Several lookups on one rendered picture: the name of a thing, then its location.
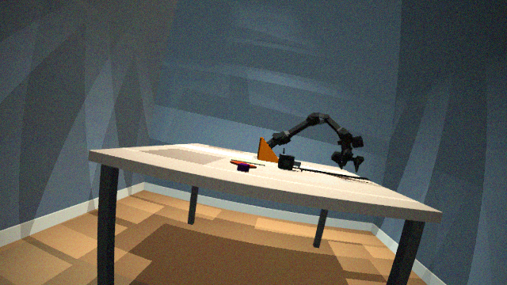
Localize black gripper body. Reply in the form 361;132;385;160
331;146;364;164

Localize small purple cube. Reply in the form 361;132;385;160
237;163;250;172

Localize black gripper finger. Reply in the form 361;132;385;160
334;155;343;169
354;160;362;173

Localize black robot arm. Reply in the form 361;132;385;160
267;112;364;149

